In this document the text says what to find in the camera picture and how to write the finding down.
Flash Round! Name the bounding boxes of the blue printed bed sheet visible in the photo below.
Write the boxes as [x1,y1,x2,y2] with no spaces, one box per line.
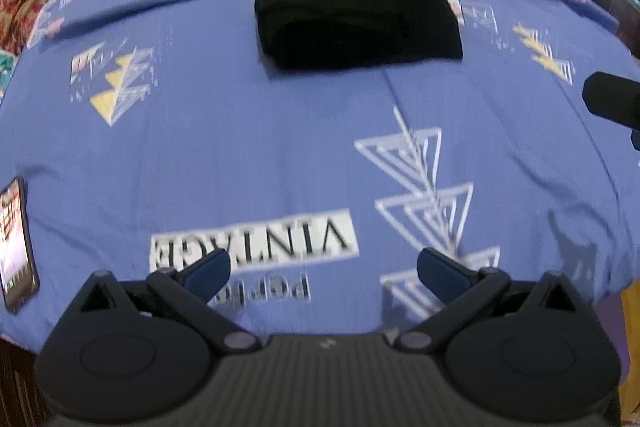
[0,0,640,353]

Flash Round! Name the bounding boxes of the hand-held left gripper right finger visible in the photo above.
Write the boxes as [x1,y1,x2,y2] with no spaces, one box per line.
[397,247,602,354]

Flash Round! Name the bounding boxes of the purple cloth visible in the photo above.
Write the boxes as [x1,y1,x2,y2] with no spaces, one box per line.
[595,279,640,408]

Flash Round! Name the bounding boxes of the black pants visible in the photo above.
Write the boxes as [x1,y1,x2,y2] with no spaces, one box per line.
[254,0,463,72]

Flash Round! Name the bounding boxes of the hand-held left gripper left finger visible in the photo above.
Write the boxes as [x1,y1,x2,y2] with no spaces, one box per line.
[62,251,264,355]

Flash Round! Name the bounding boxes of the smartphone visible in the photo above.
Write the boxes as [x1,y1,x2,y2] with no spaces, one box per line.
[0,177,41,315]

